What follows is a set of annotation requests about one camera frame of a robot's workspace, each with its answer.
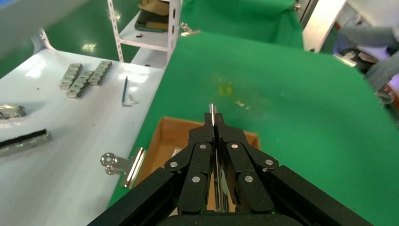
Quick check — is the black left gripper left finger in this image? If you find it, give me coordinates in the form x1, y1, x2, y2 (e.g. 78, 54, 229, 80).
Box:
87, 112, 215, 226

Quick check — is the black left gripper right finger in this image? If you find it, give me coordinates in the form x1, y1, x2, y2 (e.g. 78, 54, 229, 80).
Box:
215, 113, 372, 226

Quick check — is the shallow cardboard box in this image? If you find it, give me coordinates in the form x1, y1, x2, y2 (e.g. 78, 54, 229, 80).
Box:
134, 116, 261, 216

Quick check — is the flat cardboard pile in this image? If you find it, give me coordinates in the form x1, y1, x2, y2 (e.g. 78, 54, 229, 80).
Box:
135, 0, 171, 33

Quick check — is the silver binder clip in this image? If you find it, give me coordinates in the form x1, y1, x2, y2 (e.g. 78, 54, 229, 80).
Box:
179, 22, 202, 37
332, 51, 359, 68
99, 146, 147, 189

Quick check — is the hex key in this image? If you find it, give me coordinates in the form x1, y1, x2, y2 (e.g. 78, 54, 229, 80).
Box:
121, 76, 133, 107

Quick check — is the small notched metal strip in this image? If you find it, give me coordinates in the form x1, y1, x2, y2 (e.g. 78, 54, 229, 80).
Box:
88, 61, 113, 86
66, 70, 94, 99
59, 63, 84, 90

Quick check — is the long dark metal strip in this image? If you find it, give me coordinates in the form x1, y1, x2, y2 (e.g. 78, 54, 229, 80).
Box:
0, 128, 52, 158

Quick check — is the white robot torso column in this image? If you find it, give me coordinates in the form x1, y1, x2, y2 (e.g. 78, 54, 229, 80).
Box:
302, 0, 347, 53

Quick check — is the seated person in jeans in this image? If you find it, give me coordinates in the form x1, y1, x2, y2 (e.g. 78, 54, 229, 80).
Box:
333, 18, 399, 113

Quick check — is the silver metal bracket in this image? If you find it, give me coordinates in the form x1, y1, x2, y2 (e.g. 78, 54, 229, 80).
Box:
0, 104, 27, 121

